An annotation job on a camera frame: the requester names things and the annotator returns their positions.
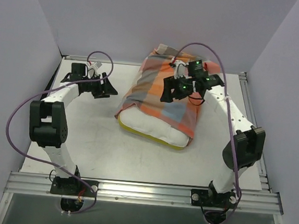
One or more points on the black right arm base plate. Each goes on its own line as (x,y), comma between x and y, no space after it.
(207,198)

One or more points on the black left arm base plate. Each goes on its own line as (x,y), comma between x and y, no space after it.
(71,186)

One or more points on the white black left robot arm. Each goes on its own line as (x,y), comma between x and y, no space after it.
(48,124)

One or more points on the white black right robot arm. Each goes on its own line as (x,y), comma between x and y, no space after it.
(246,140)

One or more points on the aluminium frame rail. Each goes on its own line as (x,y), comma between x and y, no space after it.
(143,193)
(84,58)

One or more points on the aluminium back frame rail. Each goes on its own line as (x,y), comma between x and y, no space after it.
(84,58)

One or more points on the aluminium front frame rail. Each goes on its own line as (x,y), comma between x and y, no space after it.
(143,193)

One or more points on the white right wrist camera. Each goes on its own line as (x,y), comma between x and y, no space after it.
(179,67)

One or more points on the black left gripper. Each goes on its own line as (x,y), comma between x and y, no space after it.
(101,87)

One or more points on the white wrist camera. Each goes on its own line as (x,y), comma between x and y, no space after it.
(179,67)
(94,66)

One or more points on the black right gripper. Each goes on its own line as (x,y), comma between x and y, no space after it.
(171,87)

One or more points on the cream quilted pillow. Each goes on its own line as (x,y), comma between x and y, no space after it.
(135,121)

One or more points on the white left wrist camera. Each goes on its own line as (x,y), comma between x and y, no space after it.
(94,66)

